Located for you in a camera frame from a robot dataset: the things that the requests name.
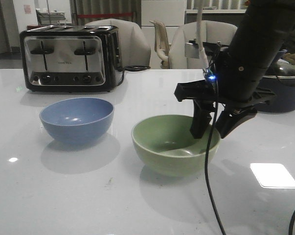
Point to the beige chair left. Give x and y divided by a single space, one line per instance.
135 50

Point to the dark blue pot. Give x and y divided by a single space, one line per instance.
284 90

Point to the glass pot lid blue knob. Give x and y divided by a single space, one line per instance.
279 69

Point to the cream office chair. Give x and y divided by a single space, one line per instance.
161 46

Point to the beige chair right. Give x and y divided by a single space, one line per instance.
211 32

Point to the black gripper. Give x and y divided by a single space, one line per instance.
234 114

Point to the green bowl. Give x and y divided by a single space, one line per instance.
165 145

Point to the black and chrome toaster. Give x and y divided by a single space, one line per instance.
71 58

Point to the white cabinet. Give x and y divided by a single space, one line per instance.
169 12

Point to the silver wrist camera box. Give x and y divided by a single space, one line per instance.
191 50

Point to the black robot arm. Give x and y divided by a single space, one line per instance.
233 77

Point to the beige chair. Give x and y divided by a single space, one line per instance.
211 32
135 50

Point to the blue bowl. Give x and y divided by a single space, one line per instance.
77 120

